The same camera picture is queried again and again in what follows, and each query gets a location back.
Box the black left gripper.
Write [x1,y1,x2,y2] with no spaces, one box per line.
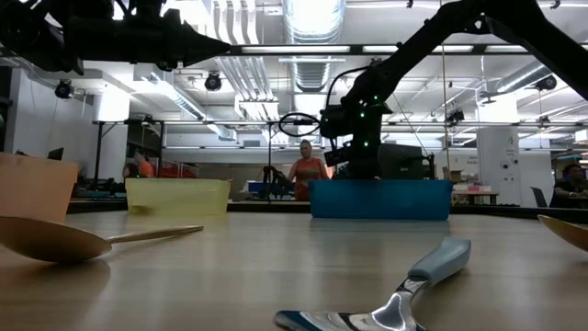
[68,0,232,70]

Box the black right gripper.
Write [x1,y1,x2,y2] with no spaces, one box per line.
[319,101,394,181]

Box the yellow plastic bin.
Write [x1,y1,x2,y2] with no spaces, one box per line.
[125,177,232,216]

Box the black computer monitor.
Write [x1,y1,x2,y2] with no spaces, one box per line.
[380,143,435,181]

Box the person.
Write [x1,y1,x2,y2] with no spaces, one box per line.
[287,139,330,202]
[548,163,588,211]
[122,154,155,179]

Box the teal plastic bin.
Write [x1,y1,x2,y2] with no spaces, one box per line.
[308,178,455,222]

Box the black overhead light bar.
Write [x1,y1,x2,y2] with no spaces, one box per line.
[220,43,588,58]

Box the white ceiling air unit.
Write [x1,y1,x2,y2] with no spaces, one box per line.
[93,86,131,123]

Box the white pillar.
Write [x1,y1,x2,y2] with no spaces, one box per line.
[476,126,521,209]

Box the gray office chair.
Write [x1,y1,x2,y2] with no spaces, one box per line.
[530,186,551,209]

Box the orange plastic bin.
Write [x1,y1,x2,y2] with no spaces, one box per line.
[0,153,79,223]

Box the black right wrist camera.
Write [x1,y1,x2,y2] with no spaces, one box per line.
[323,142,355,167]

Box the silver round ceiling duct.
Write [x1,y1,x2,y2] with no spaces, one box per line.
[280,0,346,93]

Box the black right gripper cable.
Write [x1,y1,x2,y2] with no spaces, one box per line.
[277,111,322,138]

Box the black aluminium table frame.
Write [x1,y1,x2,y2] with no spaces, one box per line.
[66,197,588,220]

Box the black background rig frame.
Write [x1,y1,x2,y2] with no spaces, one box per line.
[93,118,340,203]

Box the blue-handled silver spoon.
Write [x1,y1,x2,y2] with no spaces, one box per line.
[274,235,473,331]

